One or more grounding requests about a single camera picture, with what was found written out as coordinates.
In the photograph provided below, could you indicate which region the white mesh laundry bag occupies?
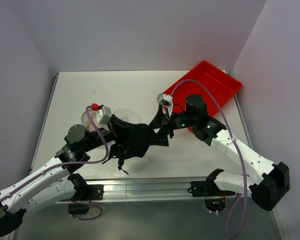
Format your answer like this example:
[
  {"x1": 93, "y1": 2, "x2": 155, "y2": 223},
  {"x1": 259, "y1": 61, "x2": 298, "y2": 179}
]
[{"x1": 88, "y1": 108, "x2": 142, "y2": 131}]

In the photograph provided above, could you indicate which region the black bra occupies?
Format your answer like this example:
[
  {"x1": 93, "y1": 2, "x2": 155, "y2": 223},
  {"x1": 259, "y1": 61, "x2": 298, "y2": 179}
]
[{"x1": 107, "y1": 119, "x2": 169, "y2": 173}]

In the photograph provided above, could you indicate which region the pink bra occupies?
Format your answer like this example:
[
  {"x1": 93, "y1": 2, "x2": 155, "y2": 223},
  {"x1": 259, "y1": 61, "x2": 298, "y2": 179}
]
[{"x1": 86, "y1": 123, "x2": 95, "y2": 132}]

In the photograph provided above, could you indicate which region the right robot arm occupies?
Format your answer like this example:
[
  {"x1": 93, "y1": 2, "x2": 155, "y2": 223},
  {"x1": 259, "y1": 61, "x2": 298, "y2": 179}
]
[{"x1": 149, "y1": 93, "x2": 290, "y2": 211}]

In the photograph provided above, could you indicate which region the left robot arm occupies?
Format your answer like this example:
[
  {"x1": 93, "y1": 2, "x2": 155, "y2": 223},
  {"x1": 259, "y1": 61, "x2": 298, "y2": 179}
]
[{"x1": 0, "y1": 115, "x2": 130, "y2": 237}]

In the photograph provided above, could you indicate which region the red plastic tray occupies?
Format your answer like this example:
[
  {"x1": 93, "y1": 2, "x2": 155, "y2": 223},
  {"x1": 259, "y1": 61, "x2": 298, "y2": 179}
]
[{"x1": 164, "y1": 60, "x2": 243, "y2": 122}]

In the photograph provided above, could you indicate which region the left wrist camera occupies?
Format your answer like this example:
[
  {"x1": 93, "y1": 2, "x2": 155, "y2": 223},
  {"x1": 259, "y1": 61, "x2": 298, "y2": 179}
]
[{"x1": 90, "y1": 103, "x2": 112, "y2": 126}]

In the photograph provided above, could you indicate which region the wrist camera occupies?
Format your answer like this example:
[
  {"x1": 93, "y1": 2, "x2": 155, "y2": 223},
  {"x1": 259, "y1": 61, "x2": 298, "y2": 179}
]
[
  {"x1": 90, "y1": 103, "x2": 112, "y2": 126},
  {"x1": 156, "y1": 93, "x2": 174, "y2": 116}
]

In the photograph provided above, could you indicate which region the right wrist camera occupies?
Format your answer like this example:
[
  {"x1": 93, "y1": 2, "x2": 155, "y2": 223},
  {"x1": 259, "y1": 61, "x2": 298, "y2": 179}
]
[{"x1": 156, "y1": 93, "x2": 174, "y2": 116}]

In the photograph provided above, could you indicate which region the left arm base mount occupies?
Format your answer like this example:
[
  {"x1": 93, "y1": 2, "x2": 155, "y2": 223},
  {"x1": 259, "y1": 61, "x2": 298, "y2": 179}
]
[{"x1": 68, "y1": 184, "x2": 104, "y2": 216}]

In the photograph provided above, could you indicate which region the aluminium frame rail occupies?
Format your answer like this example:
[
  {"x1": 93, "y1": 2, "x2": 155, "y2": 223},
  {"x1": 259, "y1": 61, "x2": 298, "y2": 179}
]
[{"x1": 14, "y1": 176, "x2": 277, "y2": 203}]

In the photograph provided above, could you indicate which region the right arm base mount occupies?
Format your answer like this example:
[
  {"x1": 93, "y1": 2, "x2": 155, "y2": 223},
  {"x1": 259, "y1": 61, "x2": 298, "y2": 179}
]
[{"x1": 187, "y1": 180, "x2": 236, "y2": 198}]

